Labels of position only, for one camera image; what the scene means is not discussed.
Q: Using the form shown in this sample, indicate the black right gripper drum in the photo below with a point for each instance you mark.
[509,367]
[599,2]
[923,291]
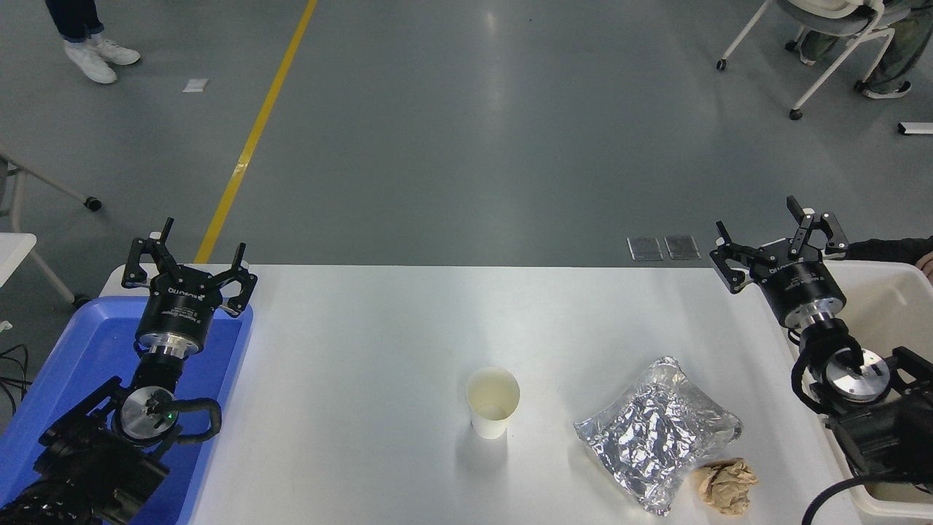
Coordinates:
[802,288]

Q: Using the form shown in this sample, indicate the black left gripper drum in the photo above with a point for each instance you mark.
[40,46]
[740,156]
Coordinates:
[178,310]

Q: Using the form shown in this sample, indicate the white paper cup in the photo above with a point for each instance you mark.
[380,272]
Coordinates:
[493,405]

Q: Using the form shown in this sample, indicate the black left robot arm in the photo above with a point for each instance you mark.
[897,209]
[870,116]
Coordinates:
[87,467]

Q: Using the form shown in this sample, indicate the person's forearm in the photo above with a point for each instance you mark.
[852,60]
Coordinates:
[885,250]

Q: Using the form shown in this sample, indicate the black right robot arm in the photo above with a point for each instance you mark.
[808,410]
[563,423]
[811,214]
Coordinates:
[875,430]

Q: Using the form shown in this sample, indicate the person's hand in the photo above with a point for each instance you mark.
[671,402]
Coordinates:
[927,266]

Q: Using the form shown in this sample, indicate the metal floor plate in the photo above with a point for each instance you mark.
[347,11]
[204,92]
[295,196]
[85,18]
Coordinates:
[682,247]
[645,249]

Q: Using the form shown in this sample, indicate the large pale plastic bin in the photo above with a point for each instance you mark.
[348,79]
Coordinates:
[889,306]

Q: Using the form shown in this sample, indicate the blue plastic tray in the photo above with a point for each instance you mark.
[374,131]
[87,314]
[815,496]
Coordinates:
[73,350]

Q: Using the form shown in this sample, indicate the small white table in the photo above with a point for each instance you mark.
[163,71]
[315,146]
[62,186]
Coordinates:
[14,251]

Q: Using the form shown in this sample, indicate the white bar on floor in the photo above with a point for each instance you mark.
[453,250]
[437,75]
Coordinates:
[917,128]

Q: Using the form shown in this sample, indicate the white wheeled chair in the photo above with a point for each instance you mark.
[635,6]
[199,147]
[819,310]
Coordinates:
[831,69]

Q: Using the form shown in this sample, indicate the white paper scrap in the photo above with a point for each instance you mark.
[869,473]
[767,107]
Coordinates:
[195,85]

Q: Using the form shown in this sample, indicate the crumpled silver foil tray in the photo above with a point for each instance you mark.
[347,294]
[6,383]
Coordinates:
[656,434]

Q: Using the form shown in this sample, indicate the standing person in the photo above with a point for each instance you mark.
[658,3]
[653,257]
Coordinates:
[91,62]

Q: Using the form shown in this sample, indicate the seated person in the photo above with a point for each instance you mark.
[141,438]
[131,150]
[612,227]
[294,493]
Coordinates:
[900,51]

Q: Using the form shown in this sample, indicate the crumpled tan paper ball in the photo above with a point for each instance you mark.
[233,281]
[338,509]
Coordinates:
[725,487]

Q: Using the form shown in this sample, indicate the grey wheeled frame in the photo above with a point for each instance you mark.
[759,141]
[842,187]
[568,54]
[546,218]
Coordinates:
[51,182]

